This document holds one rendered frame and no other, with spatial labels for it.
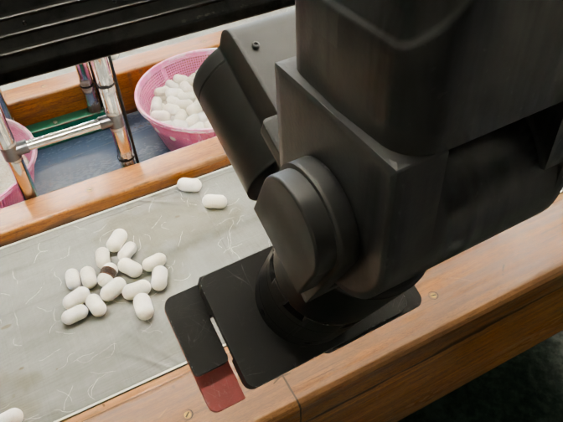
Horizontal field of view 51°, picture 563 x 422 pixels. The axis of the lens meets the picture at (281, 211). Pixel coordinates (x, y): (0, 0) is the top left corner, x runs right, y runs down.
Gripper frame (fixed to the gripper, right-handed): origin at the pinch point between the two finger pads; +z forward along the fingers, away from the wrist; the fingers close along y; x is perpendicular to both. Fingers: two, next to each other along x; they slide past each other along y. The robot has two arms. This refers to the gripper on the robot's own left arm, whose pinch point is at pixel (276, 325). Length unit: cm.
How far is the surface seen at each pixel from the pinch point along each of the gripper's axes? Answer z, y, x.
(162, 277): 34.4, 1.7, -15.1
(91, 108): 59, -2, -56
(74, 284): 37.1, 11.9, -19.6
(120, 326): 34.7, 8.8, -11.6
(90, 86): 55, -3, -58
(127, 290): 34.4, 6.3, -15.4
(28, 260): 42, 16, -27
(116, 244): 38.5, 5.0, -22.8
